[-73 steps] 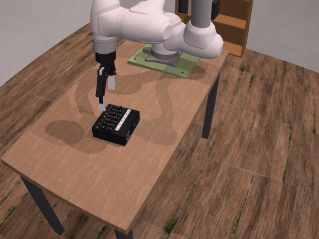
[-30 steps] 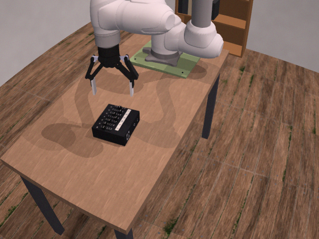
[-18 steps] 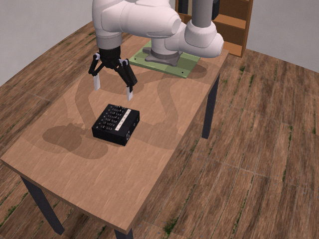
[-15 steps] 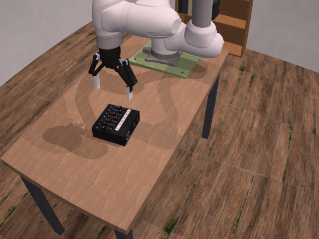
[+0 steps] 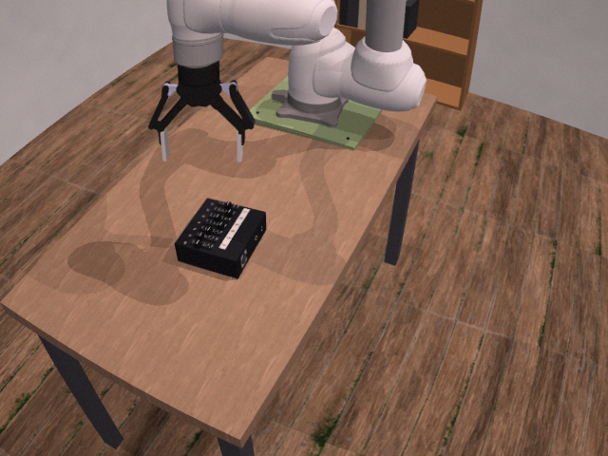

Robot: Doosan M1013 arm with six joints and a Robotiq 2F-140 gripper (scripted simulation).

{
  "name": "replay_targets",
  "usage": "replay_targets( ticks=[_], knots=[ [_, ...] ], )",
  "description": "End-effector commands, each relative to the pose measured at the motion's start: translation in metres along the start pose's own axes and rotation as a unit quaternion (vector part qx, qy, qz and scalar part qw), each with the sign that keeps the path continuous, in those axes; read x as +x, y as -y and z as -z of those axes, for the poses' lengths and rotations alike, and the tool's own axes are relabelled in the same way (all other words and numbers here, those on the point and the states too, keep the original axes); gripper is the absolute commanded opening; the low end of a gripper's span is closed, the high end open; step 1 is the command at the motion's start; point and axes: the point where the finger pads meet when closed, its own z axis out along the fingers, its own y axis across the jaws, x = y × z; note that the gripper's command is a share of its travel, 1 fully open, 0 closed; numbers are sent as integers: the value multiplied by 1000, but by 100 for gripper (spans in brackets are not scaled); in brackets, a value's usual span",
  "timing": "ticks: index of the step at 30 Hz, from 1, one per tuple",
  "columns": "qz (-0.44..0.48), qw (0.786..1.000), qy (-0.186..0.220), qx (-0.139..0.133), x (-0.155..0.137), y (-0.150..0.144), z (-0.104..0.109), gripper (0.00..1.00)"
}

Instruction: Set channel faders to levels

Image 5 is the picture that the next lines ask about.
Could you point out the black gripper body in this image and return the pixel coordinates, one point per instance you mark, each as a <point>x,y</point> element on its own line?
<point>199,80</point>

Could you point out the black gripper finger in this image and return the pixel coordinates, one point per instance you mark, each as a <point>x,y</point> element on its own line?
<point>247,121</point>
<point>161,126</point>

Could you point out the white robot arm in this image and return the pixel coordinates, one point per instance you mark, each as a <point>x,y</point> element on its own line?
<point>381,73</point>

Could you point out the black lighting desk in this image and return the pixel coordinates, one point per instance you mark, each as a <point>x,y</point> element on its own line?
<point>227,245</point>

